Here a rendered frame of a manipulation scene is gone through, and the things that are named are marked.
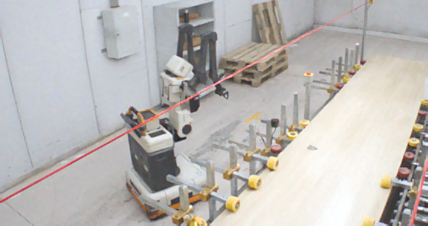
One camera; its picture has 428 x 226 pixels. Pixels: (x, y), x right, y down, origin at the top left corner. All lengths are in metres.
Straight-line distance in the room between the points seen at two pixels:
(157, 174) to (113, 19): 2.08
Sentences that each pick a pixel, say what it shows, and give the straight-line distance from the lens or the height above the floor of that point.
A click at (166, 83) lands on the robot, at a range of 3.37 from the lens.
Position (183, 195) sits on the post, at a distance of 2.06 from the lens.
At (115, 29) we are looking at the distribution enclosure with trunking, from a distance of 4.66.
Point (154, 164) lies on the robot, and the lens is 3.30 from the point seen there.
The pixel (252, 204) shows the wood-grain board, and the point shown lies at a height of 0.90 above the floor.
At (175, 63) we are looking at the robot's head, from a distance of 3.31.
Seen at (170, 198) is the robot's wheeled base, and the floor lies 0.20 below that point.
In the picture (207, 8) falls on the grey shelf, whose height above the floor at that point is 1.40.
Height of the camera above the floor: 2.32
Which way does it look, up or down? 21 degrees down
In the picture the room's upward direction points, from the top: 2 degrees counter-clockwise
